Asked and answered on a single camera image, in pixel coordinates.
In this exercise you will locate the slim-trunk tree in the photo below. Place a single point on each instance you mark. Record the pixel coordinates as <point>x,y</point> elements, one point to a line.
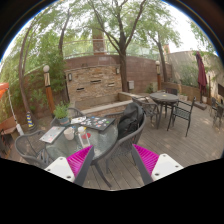
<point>162,63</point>

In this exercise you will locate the wooden bench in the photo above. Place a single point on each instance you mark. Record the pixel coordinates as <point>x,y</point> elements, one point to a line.
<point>7,125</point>

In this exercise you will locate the forked dark-trunk tree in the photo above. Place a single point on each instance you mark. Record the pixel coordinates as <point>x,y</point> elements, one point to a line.
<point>123,66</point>

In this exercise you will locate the dark round patio table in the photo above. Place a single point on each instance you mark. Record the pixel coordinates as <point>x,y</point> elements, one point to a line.
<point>164,97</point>

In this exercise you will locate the black wall lantern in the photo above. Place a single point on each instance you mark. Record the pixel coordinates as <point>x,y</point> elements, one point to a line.
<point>117,70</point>
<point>70,77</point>

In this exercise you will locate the silver laptop with stickers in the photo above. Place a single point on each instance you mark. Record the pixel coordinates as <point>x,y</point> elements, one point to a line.
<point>51,134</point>

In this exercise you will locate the white sticker sheet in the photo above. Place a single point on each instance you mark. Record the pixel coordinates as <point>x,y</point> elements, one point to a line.
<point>78,119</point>

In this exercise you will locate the orange canopy with white pole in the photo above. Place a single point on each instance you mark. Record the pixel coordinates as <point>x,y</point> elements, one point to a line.
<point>3,88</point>

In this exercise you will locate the black metal slatted chair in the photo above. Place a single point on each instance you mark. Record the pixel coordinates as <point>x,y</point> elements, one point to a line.
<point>182,113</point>
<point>218,111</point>

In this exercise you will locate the leaning thin-trunk tree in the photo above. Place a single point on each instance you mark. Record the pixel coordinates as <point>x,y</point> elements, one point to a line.
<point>21,76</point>

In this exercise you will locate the grey wall utility box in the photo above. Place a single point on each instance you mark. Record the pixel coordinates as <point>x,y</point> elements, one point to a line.
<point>131,84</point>

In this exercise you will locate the green plant in blue pot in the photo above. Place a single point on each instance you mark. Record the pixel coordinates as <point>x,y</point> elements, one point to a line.
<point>61,111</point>

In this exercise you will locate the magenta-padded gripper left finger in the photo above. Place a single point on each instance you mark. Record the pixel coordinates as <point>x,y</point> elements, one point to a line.
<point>78,160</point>

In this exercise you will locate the wooden lamp post globe top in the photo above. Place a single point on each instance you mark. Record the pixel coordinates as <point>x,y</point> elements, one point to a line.
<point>49,96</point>
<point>158,76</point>

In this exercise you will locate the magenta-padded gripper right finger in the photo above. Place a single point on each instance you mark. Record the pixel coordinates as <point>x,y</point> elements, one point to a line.
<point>148,160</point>

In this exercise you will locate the black laptop with stickers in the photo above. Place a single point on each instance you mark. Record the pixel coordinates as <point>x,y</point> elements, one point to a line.
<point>100,123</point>

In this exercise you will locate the white ribbed ceramic mug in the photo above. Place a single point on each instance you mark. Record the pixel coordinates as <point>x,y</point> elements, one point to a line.
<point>69,134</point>

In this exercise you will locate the closed dark red parasol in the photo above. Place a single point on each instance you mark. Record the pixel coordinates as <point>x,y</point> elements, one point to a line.
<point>201,75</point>

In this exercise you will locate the blue yellow striped bollard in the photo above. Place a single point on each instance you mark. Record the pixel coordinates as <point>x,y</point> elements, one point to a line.
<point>30,120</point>

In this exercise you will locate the clear plastic bottle white cap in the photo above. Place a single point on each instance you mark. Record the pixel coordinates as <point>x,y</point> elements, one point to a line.
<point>83,140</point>

